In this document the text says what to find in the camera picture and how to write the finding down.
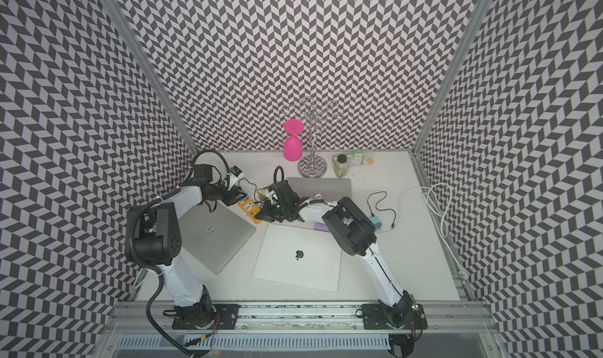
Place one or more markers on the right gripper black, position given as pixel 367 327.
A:
pixel 265 213

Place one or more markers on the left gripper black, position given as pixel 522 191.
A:
pixel 232 194

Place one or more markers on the teal charger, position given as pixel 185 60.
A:
pixel 376 222

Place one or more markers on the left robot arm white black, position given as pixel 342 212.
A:
pixel 154 242

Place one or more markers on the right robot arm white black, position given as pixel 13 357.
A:
pixel 355 233

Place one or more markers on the silver closed laptop left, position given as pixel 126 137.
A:
pixel 214 238

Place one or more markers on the grey closed laptop centre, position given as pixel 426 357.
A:
pixel 320 195

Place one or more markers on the white closed laptop front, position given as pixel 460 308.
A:
pixel 299 257

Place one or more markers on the orange power strip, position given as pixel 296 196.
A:
pixel 250 208

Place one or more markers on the purple power strip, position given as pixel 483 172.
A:
pixel 319 226

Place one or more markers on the chrome glass holder stand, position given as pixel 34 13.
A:
pixel 313 116

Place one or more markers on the pink plastic wine glass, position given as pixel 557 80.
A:
pixel 293 146

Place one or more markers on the spice jar black lid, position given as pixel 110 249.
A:
pixel 341 165

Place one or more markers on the green snack packet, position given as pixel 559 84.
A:
pixel 354 158

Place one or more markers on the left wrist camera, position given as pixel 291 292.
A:
pixel 235 174

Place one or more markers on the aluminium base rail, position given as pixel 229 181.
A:
pixel 297 317

